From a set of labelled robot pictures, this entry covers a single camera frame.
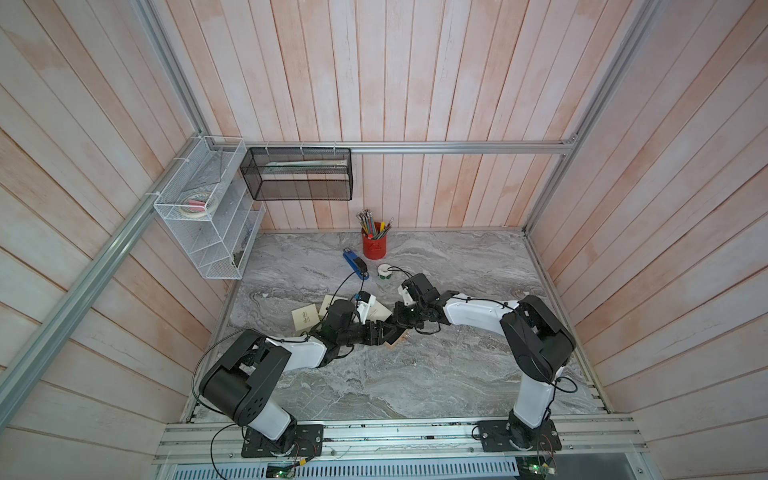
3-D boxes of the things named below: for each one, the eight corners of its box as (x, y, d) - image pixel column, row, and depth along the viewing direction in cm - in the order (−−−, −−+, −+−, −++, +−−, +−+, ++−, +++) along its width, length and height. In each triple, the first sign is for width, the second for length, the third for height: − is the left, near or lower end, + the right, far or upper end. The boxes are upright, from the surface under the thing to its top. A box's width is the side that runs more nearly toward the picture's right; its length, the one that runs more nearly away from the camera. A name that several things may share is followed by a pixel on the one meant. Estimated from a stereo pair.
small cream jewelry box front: (297, 333, 94) (295, 328, 91) (293, 316, 98) (290, 311, 95) (321, 325, 96) (319, 319, 93) (316, 308, 100) (314, 302, 97)
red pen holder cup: (362, 261, 112) (361, 244, 105) (363, 246, 117) (362, 229, 110) (386, 261, 112) (387, 244, 105) (386, 246, 117) (387, 229, 110)
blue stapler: (362, 281, 107) (361, 273, 103) (342, 256, 115) (341, 248, 111) (369, 277, 108) (369, 269, 104) (349, 253, 116) (348, 244, 112)
